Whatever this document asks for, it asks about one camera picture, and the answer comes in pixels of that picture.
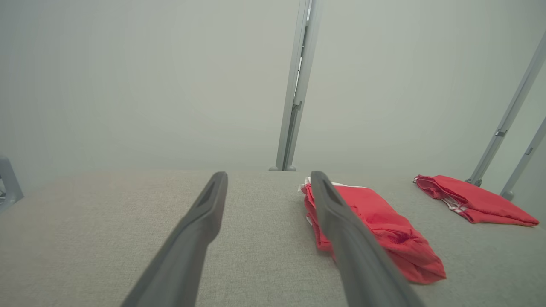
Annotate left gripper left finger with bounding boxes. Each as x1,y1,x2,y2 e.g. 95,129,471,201
122,171,229,307

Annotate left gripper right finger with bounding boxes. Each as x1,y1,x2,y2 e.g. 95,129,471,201
311,171,427,307

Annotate red shorts white trim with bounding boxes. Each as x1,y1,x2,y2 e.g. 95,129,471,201
299,176,447,285

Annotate red basketball jersey white sleeves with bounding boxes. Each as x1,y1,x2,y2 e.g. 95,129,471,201
413,174,540,227

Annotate grey cart leg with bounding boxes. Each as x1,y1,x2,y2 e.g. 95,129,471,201
0,156,24,214

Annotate grey partition post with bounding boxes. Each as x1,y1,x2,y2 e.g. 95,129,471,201
275,0,323,171

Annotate grey slanted frame post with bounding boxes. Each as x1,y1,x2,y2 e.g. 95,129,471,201
500,117,546,201
466,30,546,187

